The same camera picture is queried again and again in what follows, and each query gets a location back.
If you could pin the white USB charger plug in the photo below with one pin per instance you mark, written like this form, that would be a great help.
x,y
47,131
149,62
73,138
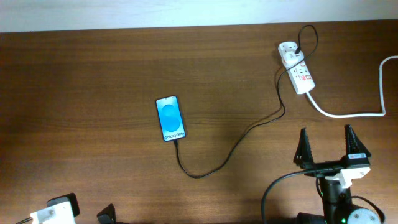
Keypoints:
x,y
290,58

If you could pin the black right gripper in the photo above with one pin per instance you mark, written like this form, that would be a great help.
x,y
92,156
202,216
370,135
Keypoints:
x,y
302,158

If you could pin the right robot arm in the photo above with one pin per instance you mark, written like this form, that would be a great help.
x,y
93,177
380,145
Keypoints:
x,y
340,206

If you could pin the blue Samsung Galaxy smartphone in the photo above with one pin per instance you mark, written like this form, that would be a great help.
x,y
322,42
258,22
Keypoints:
x,y
170,118

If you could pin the white power strip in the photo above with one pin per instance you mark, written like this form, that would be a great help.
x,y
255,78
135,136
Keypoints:
x,y
299,74

